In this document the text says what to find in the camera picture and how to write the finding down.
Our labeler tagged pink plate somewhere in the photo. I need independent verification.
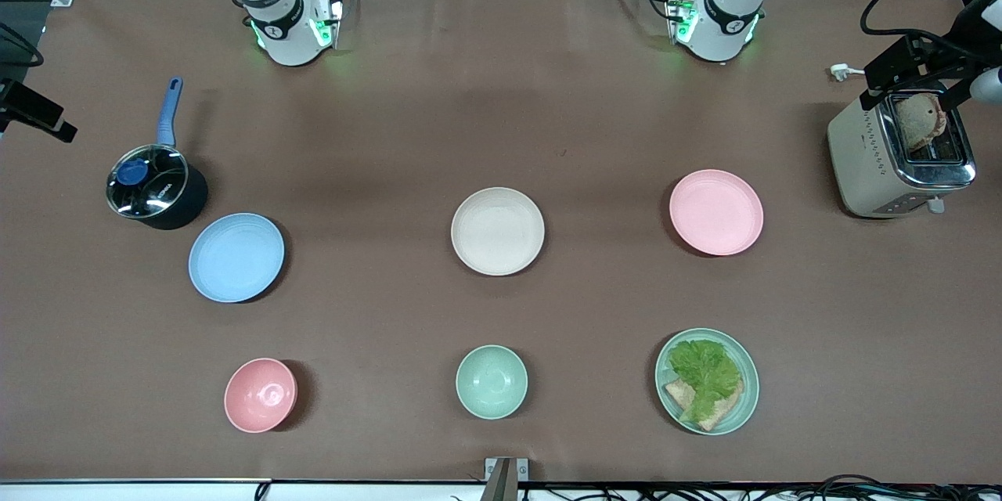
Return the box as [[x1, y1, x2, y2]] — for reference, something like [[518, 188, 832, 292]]
[[669, 169, 765, 257]]

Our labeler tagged blue plate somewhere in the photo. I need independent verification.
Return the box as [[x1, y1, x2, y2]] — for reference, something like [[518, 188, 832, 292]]
[[188, 212, 286, 304]]

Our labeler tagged toast slice in toaster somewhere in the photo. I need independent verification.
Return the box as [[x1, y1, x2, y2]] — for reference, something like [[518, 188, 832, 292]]
[[895, 92, 948, 153]]

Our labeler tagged beige and chrome toaster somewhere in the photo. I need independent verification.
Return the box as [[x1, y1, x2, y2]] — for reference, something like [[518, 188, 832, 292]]
[[827, 76, 978, 219]]

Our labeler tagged glass lid with blue knob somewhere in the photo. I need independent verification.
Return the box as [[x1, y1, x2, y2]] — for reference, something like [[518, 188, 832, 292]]
[[106, 144, 190, 218]]

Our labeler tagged green lettuce leaf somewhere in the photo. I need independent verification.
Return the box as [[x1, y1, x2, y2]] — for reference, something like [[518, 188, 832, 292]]
[[668, 339, 743, 424]]

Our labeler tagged green plate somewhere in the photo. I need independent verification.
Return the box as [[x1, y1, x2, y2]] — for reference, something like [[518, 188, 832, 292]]
[[655, 328, 760, 436]]

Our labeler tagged pink bowl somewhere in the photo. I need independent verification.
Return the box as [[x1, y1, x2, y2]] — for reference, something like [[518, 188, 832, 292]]
[[224, 358, 298, 434]]

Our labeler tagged brown bread slice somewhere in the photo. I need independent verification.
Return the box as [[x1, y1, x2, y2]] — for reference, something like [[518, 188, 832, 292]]
[[664, 377, 745, 432]]

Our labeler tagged beige plate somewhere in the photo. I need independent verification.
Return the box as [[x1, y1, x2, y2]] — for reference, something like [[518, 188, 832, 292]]
[[451, 187, 546, 277]]

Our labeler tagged brown table cover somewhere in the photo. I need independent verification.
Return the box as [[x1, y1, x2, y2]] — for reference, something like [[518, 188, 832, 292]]
[[0, 0, 1002, 485]]

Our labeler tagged green bowl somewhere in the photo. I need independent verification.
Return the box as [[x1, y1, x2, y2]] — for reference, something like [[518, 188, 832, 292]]
[[456, 344, 528, 420]]

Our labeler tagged white toaster plug and cord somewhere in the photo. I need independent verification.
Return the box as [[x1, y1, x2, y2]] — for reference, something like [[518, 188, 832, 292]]
[[831, 63, 885, 84]]

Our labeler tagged black saucepan with blue handle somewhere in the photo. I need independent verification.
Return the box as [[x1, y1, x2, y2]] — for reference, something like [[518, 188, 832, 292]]
[[106, 77, 210, 231]]

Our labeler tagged black floor cable bundle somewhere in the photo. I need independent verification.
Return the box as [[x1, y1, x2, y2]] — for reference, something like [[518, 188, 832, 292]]
[[532, 474, 1002, 501]]

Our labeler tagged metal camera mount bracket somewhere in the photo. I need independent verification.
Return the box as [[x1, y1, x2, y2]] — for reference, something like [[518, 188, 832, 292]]
[[484, 457, 529, 501]]

